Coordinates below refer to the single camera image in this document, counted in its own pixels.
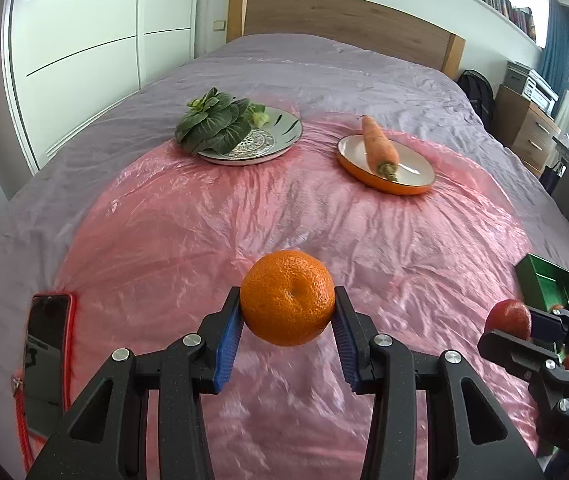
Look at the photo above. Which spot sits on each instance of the green tray box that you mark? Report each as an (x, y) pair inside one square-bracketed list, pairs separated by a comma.
[(543, 284)]

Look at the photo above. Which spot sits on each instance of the orange mandarin back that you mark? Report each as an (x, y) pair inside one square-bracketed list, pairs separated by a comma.
[(287, 298)]

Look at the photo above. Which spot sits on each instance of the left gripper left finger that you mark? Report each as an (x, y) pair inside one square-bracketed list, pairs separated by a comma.
[(230, 325)]

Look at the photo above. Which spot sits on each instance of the black backpack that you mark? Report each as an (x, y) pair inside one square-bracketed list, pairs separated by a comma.
[(479, 93)]

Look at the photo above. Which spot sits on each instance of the orange oval dish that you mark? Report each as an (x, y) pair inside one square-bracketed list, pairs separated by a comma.
[(408, 174)]

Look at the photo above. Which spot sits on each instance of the wooden nightstand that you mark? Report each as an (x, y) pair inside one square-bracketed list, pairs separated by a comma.
[(521, 126)]

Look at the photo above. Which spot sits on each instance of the wooden headboard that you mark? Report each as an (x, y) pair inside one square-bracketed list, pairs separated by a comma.
[(360, 23)]

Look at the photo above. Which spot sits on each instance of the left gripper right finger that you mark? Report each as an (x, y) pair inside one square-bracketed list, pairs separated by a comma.
[(349, 339)]

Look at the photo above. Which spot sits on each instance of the red apple top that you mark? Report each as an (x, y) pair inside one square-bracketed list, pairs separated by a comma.
[(510, 316)]

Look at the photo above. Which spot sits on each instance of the white wardrobe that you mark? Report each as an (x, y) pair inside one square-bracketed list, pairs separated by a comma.
[(67, 62)]

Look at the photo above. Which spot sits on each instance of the patterned white plate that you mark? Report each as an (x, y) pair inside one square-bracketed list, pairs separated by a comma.
[(273, 139)]

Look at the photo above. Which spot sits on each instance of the phone in red case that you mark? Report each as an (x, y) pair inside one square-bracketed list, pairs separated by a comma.
[(41, 388)]

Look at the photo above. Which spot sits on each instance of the purple bed sheet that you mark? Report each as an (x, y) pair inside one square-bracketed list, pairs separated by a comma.
[(311, 77)]

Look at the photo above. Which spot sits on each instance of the green bok choy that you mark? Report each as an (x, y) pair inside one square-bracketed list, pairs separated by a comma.
[(217, 121)]

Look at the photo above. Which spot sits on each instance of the pink plastic sheet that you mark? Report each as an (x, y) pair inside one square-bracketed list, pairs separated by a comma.
[(168, 238)]

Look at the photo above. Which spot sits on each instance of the small bok choy piece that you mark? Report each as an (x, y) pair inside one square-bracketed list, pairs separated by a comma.
[(258, 116)]

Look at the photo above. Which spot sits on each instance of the carrot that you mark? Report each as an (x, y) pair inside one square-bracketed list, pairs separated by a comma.
[(379, 147)]

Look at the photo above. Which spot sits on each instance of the teal curtain right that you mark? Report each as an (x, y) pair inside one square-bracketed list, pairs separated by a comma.
[(553, 65)]

